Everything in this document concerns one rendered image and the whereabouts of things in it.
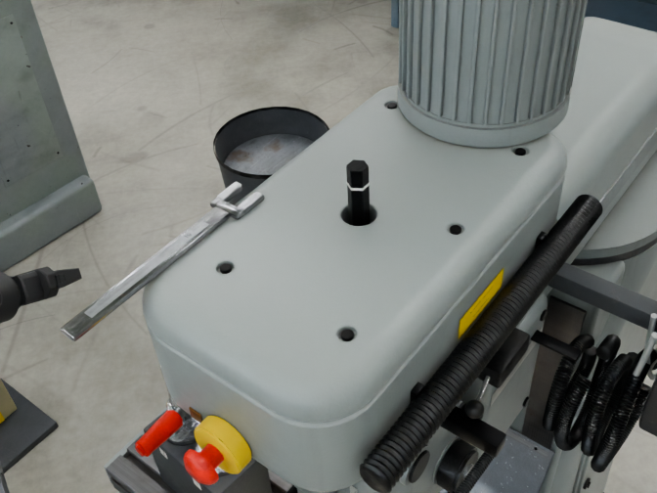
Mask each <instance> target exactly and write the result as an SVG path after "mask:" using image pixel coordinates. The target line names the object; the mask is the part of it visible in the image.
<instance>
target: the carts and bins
mask: <svg viewBox="0 0 657 493"><path fill-rule="evenodd" d="M328 130H329V127H328V126H327V125H326V123H325V122H324V121H323V120H322V119H321V118H319V117H318V116H317V115H315V114H313V113H311V112H308V111H304V110H302V109H298V108H291V107H269V108H261V109H257V110H253V111H249V112H245V113H242V114H240V115H238V116H236V117H234V118H232V119H231V120H229V121H228V122H227V123H225V124H224V125H223V126H222V127H221V128H220V129H219V131H218V132H217V133H216V135H215V138H214V141H213V151H214V145H215V153H216V155H215V156H217V157H216V158H217V161H218V163H219V166H220V170H221V174H222V178H223V181H224V185H225V189H227V188H228V187H230V186H231V185H232V184H234V183H235V182H238V183H240V184H241V187H242V190H241V192H240V193H239V194H238V195H236V196H235V197H234V198H232V199H231V200H230V201H229V203H230V204H233V205H235V204H236V203H237V202H239V201H240V200H241V199H243V198H244V197H245V196H246V195H248V194H249V193H250V192H252V191H253V190H254V189H255V188H257V187H258V186H259V185H260V184H262V183H263V182H264V181H265V180H267V179H268V178H269V177H271V176H272V175H273V174H274V173H276V172H277V171H278V170H279V169H281V168H282V167H283V166H285V165H286V164H287V163H288V162H290V161H291V160H292V159H293V158H295V157H296V156H297V155H299V154H300V153H301V152H303V151H304V150H305V149H306V148H308V147H309V146H310V145H311V144H313V143H314V142H315V141H316V140H318V139H319V138H320V137H322V136H323V135H324V134H325V133H327V132H328ZM216 139H217V140H216ZM215 142H216V143H215ZM215 153H214V154H215Z"/></svg>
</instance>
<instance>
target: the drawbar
mask: <svg viewBox="0 0 657 493"><path fill-rule="evenodd" d="M346 172H347V183H348V184H349V186H350V187H351V188H361V189H362V188H364V187H365V186H366V185H367V184H369V166H368V165H367V164H366V162H365V161H364V160H355V159H353V160H352V161H351V162H349V163H348V164H347V165H346ZM347 193H348V213H349V225H353V226H365V225H368V224H370V188H369V186H368V187H367V188H366V189H365V190H364V191H351V190H350V188H349V187H348V185H347Z"/></svg>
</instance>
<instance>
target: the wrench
mask: <svg viewBox="0 0 657 493"><path fill-rule="evenodd" d="M241 190H242V187H241V184H240V183H238V182H235V183H234V184H232V185H231V186H230V187H228V188H227V189H226V190H224V191H223V192H222V193H221V194H219V195H218V196H217V198H215V199H214V200H213V201H212V202H210V206H211V207H212V208H213V209H211V210H210V211H209V212H207V213H206V214H205V215H204V216H202V217H201V219H200V220H198V221H197V222H196V223H194V224H193V225H192V226H191V227H189V228H188V229H187V230H185V231H184V232H183V233H182V234H180V235H179V236H178V237H176V238H175V239H174V240H173V241H171V242H170V243H169V244H167V245H166V246H165V247H163V248H162V249H161V250H159V251H158V252H157V253H156V254H154V255H153V256H152V257H151V258H149V259H148V260H147V261H145V262H144V263H143V264H142V265H140V266H139V267H138V268H136V269H135V270H134V271H133V272H131V273H130V274H129V275H127V276H126V277H125V278H124V279H122V280H121V281H120V282H118V283H117V284H116V285H115V286H113V287H112V288H111V289H109V290H108V291H107V292H105V293H104V294H103V295H102V296H100V297H99V298H98V299H96V300H95V301H94V302H93V303H91V304H90V305H89V306H87V307H86V308H85V309H84V310H82V311H81V312H80V313H78V314H77V315H76V316H75V317H73V318H72V319H71V320H69V321H68V322H67V323H66V324H64V325H63V326H62V327H61V328H60V331H61V333H62V334H63V335H65V336H67V337H68V338H70V339H71V340H73V341H77V340H78V339H80V338H81V337H82V336H84V335H85V334H86V333H87V332H89V331H90V330H91V329H92V328H94V327H95V326H96V325H97V324H99V323H100V322H101V321H102V320H104V319H105V318H106V317H107V316H108V315H109V314H110V313H111V312H112V311H114V310H115V309H116V308H117V307H119V306H120V305H121V304H122V303H124V302H125V301H126V300H127V299H129V298H130V297H131V296H132V295H134V294H135V293H136V292H137V291H139V290H140V289H141V288H143V287H144V286H145V285H146V284H148V283H149V282H150V281H151V280H153V279H154V278H155V277H156V276H158V275H159V274H160V273H161V272H163V271H164V270H165V269H166V268H167V267H169V266H170V265H171V264H172V263H174V262H175V261H176V260H177V259H179V258H180V257H181V256H182V255H184V254H185V253H186V252H187V251H189V250H190V249H191V248H192V247H194V246H195V245H196V244H198V243H199V242H200V241H201V240H203V239H204V238H205V237H206V236H208V235H209V234H210V233H211V232H213V231H214V230H215V229H216V228H218V227H219V226H220V225H221V224H223V223H224V222H225V221H226V220H227V219H229V218H230V216H231V217H233V218H235V219H237V220H239V219H240V218H242V217H243V216H244V215H247V214H248V213H249V212H250V211H251V210H252V209H253V208H254V207H256V206H257V205H258V204H260V203H261V202H263V201H264V195H263V194H261V193H259V192H256V193H254V194H252V195H251V196H250V197H249V198H247V199H246V200H245V201H244V202H242V203H241V204H240V205H238V206H235V205H233V204H230V203H228V202H229V201H230V200H231V199H232V198H234V197H235V196H236V195H238V194H239V193H240V192H241Z"/></svg>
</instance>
